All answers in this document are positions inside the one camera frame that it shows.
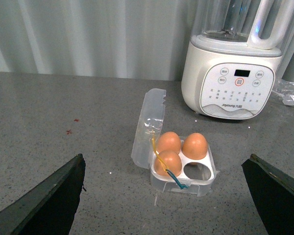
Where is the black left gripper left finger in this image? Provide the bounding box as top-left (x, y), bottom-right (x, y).
top-left (0, 154), bottom-right (85, 235)

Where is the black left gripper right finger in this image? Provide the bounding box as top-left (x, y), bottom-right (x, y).
top-left (242, 154), bottom-right (294, 235)

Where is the brown egg back right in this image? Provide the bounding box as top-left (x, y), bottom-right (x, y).
top-left (182, 133), bottom-right (208, 160)

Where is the brown egg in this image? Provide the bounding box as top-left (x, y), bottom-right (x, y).
top-left (154, 151), bottom-right (182, 177)
top-left (182, 133), bottom-right (208, 160)
top-left (156, 132), bottom-right (181, 154)

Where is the clear plastic egg box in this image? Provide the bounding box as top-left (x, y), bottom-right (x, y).
top-left (131, 88), bottom-right (217, 197)

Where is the brown egg front left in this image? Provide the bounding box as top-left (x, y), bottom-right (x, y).
top-left (154, 151), bottom-right (182, 177)

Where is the brown egg back left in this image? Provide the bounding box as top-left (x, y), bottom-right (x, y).
top-left (156, 132), bottom-right (181, 154)

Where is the teal rubber band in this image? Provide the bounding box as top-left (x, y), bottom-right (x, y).
top-left (166, 169), bottom-right (188, 189)

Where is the clear plastic bag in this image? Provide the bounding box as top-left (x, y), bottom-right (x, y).
top-left (270, 79), bottom-right (294, 107)

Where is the white Joyoung blender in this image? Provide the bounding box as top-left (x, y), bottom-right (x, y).
top-left (181, 0), bottom-right (294, 120)

